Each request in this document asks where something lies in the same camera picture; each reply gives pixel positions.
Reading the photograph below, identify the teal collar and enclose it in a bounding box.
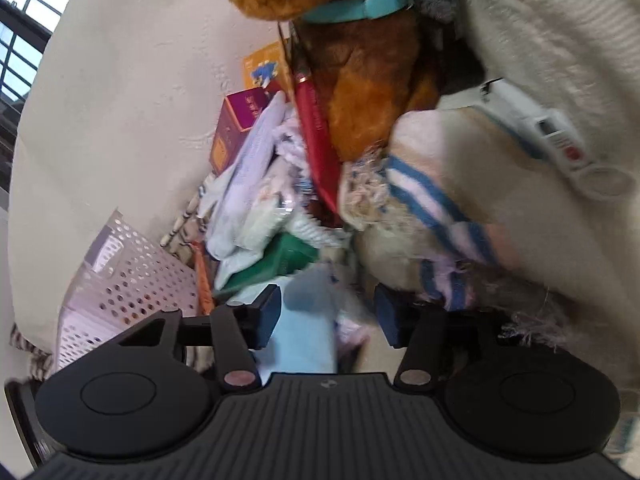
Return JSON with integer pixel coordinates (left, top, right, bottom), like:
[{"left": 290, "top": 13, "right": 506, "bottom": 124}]
[{"left": 300, "top": 0, "right": 416, "bottom": 25}]

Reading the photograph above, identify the white handheld thermometer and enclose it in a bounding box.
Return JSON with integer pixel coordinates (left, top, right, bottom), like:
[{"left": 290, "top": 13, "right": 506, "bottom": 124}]
[{"left": 480, "top": 79, "right": 636, "bottom": 202}]

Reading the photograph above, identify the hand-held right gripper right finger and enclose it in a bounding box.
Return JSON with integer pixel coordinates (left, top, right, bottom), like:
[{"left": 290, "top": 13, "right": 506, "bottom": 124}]
[{"left": 375, "top": 284, "right": 501, "bottom": 394}]

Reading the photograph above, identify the patterned white tissue pack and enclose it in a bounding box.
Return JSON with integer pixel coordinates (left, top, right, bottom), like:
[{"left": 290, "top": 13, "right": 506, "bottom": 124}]
[{"left": 220, "top": 165, "right": 298, "bottom": 271}]

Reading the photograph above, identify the purple and orange box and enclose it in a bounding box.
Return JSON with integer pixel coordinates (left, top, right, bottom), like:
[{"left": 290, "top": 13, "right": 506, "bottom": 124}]
[{"left": 209, "top": 87, "right": 271, "bottom": 176}]

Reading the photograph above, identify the large white tissue pack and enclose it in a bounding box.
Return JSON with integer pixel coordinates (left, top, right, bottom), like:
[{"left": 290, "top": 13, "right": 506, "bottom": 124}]
[{"left": 200, "top": 92, "right": 291, "bottom": 261}]

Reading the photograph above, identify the light blue packet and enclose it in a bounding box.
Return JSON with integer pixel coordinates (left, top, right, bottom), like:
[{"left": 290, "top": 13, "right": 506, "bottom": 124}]
[{"left": 227, "top": 265, "right": 346, "bottom": 376}]

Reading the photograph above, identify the blue striped towel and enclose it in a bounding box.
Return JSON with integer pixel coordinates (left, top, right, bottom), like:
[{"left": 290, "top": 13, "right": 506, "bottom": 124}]
[{"left": 340, "top": 152, "right": 501, "bottom": 311}]

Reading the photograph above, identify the brown plush toy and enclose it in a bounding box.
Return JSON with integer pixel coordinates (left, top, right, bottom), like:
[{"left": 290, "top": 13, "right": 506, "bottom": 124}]
[{"left": 216, "top": 0, "right": 443, "bottom": 161}]

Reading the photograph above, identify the white perforated basket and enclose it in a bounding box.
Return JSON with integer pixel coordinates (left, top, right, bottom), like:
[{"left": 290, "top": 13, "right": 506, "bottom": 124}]
[{"left": 55, "top": 210, "right": 201, "bottom": 376}]

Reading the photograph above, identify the orange box with blue print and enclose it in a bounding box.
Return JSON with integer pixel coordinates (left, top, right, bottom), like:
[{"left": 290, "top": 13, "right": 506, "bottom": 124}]
[{"left": 242, "top": 40, "right": 292, "bottom": 92}]

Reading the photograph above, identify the green packet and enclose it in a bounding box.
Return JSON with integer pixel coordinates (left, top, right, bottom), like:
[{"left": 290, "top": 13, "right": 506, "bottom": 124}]
[{"left": 215, "top": 232, "right": 321, "bottom": 292}]

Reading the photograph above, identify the large white cushion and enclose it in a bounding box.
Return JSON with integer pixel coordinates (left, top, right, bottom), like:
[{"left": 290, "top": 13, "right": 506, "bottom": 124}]
[{"left": 7, "top": 0, "right": 301, "bottom": 356}]

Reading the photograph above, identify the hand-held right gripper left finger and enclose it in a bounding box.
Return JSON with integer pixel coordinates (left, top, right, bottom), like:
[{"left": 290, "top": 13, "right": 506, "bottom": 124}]
[{"left": 119, "top": 284, "right": 283, "bottom": 394}]

